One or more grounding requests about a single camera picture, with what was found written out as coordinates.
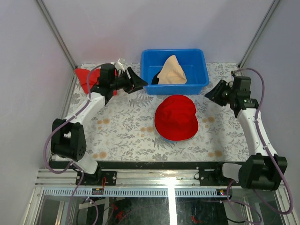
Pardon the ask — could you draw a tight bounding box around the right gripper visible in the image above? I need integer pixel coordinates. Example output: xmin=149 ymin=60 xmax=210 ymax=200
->
xmin=203 ymin=79 xmax=236 ymax=107

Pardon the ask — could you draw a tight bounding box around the red cloth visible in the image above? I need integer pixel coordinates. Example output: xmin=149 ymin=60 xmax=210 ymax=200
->
xmin=75 ymin=68 xmax=100 ymax=94

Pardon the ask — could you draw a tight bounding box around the right aluminium frame post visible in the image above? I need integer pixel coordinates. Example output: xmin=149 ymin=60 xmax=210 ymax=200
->
xmin=238 ymin=0 xmax=282 ymax=68

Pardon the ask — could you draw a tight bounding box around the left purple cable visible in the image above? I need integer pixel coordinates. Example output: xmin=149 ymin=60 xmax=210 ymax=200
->
xmin=44 ymin=64 xmax=103 ymax=225

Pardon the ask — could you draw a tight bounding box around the beige bucket hat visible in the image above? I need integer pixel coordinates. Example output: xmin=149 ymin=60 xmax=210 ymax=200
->
xmin=151 ymin=55 xmax=187 ymax=85

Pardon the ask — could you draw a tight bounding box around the blue bucket hat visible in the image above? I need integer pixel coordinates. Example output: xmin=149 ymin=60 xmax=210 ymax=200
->
xmin=162 ymin=138 xmax=181 ymax=143

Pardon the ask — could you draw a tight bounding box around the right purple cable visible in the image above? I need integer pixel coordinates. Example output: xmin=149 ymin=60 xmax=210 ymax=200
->
xmin=226 ymin=67 xmax=295 ymax=223

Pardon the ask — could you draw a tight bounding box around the purple cable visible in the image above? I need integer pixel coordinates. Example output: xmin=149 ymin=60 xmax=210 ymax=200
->
xmin=44 ymin=64 xmax=103 ymax=225
xmin=226 ymin=67 xmax=295 ymax=223

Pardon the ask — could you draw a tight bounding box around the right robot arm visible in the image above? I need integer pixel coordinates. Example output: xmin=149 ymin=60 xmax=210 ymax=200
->
xmin=205 ymin=76 xmax=287 ymax=191

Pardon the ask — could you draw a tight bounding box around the red hat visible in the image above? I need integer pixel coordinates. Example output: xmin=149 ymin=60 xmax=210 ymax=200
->
xmin=154 ymin=95 xmax=199 ymax=142

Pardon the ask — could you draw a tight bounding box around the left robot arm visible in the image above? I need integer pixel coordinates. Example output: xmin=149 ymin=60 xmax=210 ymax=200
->
xmin=47 ymin=63 xmax=148 ymax=185

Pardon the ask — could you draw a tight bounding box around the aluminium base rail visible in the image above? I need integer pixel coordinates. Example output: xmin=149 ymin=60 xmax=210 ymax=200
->
xmin=35 ymin=169 xmax=202 ymax=188

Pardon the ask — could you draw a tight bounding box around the blue plastic bin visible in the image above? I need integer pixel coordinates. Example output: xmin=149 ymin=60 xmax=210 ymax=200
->
xmin=140 ymin=49 xmax=209 ymax=95

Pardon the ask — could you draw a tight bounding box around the aluminium frame post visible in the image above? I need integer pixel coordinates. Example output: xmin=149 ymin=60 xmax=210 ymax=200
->
xmin=238 ymin=0 xmax=282 ymax=68
xmin=34 ymin=0 xmax=77 ymax=70

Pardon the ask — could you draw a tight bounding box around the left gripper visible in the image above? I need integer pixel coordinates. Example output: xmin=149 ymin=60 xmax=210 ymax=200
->
xmin=110 ymin=67 xmax=147 ymax=94

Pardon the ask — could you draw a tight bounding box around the left aluminium frame post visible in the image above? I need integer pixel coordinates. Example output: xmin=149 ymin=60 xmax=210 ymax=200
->
xmin=34 ymin=0 xmax=77 ymax=70

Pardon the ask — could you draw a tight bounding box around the floral table mat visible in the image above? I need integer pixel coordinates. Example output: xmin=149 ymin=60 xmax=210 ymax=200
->
xmin=55 ymin=62 xmax=267 ymax=162

